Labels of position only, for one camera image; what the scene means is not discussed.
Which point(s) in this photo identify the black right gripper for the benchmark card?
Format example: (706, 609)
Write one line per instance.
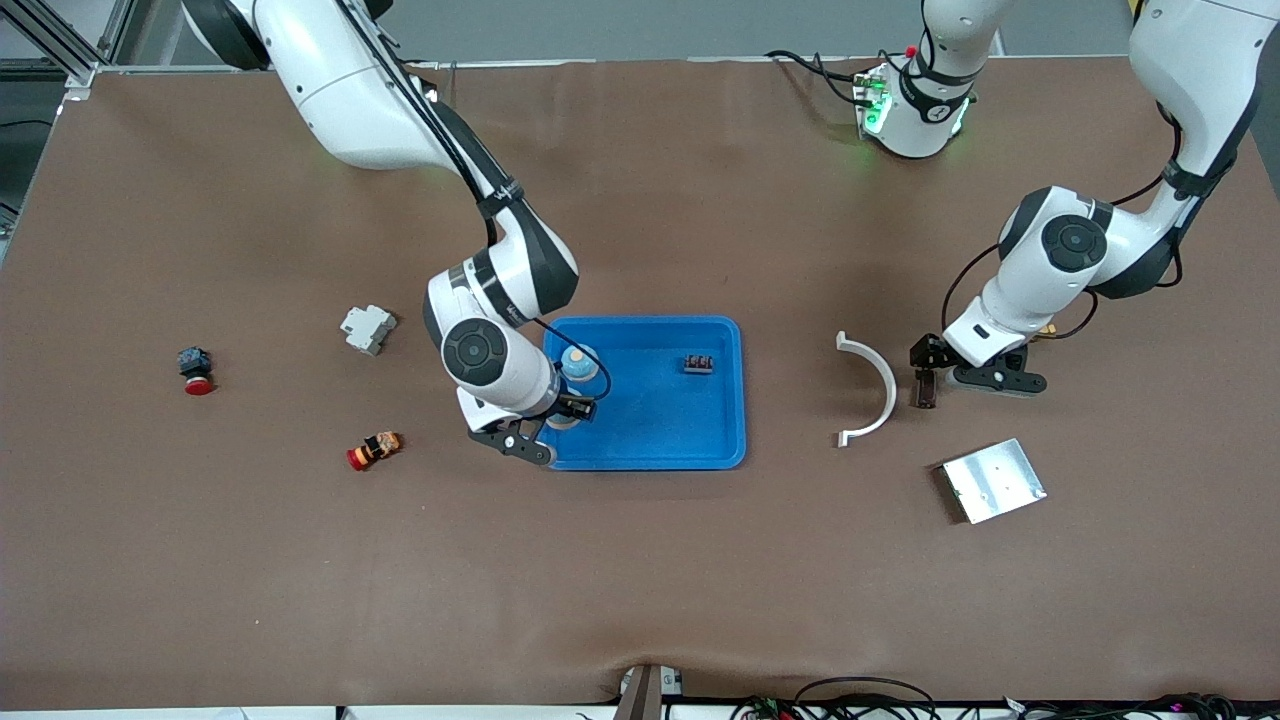
(574, 407)

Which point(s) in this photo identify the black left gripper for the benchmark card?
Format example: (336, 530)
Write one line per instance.
(931, 355)

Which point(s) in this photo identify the blue desk bell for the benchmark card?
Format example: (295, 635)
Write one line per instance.
(580, 370)
(563, 421)

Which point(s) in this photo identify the small dark terminal block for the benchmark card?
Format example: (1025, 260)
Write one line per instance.
(698, 365)

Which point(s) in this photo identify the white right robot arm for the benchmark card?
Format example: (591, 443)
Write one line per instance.
(350, 100)

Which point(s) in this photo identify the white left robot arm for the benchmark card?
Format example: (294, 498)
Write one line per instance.
(1010, 310)

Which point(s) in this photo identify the blue plastic tray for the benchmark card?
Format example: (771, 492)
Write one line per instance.
(660, 420)

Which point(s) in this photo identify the silver metal plate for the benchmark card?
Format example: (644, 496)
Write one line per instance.
(993, 482)

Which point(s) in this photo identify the brown table cover sheet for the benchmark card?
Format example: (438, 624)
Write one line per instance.
(640, 580)

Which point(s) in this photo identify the yellow red emergency stop button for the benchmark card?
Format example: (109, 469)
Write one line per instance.
(375, 450)

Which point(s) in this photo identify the white circuit breaker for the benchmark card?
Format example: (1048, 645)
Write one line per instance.
(367, 329)

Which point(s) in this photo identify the red mushroom push button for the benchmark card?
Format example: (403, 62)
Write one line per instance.
(195, 362)

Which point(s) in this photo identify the white curved bracket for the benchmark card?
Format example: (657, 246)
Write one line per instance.
(891, 388)

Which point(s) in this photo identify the grey metal mount bracket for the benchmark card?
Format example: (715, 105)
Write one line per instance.
(645, 695)

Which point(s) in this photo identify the aluminium frame profile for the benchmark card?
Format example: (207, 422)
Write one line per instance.
(80, 75)

